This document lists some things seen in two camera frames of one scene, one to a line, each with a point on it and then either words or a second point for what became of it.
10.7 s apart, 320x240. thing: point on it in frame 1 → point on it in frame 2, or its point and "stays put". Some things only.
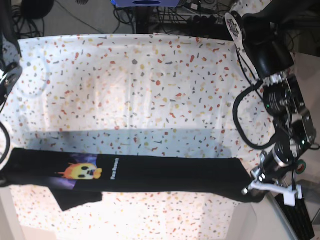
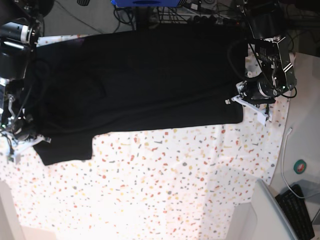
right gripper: [275, 163] → [257, 89]
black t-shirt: [77, 179] → [134, 80]
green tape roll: [301, 167] stays put
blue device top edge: [145, 3] stays put
